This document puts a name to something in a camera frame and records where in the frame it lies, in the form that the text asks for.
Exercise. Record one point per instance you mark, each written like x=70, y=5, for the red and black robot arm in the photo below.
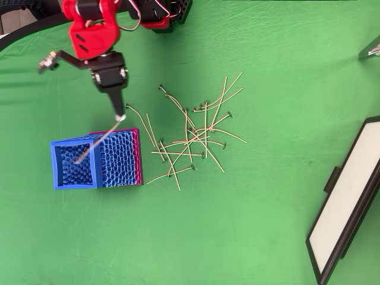
x=92, y=38

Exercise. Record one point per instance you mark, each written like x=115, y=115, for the blue and magenta lattice basket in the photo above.
x=118, y=157

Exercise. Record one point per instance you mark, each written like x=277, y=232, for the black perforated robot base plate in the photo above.
x=184, y=10

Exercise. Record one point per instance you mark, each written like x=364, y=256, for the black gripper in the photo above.
x=107, y=78

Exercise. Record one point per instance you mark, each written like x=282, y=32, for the green cloth with black edge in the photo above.
x=207, y=231

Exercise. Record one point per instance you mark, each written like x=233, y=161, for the silver metal stand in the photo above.
x=369, y=50

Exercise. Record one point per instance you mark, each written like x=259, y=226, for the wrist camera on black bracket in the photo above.
x=47, y=62

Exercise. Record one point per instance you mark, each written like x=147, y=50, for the black framed white light panel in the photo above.
x=347, y=193

